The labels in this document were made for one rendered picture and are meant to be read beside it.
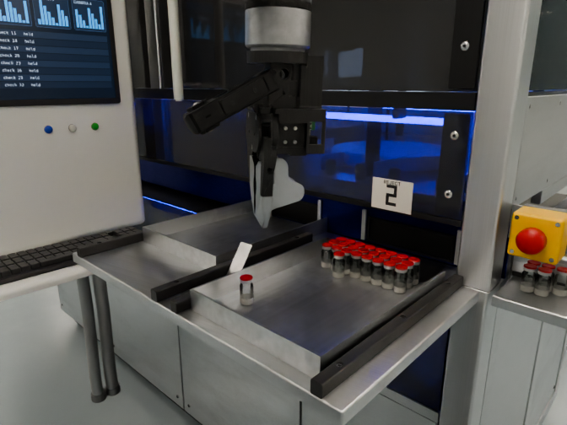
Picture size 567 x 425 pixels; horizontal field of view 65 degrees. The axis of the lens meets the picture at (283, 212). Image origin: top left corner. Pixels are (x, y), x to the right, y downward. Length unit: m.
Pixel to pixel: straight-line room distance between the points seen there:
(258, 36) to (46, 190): 0.92
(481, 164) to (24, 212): 1.07
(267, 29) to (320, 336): 0.40
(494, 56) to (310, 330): 0.49
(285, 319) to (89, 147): 0.84
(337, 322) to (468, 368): 0.32
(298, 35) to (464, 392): 0.70
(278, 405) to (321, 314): 0.66
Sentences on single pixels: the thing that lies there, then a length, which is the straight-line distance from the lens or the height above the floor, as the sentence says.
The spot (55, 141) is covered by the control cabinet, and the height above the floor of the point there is 1.08.
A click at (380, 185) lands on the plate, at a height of 1.03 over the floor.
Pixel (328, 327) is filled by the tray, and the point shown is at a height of 0.88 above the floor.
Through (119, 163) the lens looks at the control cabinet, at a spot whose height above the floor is 1.00.
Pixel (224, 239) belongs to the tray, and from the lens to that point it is 1.02.
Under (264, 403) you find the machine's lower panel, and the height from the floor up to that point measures 0.35.
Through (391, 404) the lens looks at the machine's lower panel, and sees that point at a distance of 1.06.
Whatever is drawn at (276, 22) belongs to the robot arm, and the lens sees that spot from 0.51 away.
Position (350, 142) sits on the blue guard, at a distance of 0.90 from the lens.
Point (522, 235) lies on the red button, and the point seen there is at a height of 1.00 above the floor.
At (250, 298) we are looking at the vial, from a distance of 0.72.
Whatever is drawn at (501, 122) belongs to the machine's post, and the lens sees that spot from 0.78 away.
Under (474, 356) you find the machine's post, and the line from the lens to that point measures 0.90.
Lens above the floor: 1.22
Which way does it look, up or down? 16 degrees down
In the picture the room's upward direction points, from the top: straight up
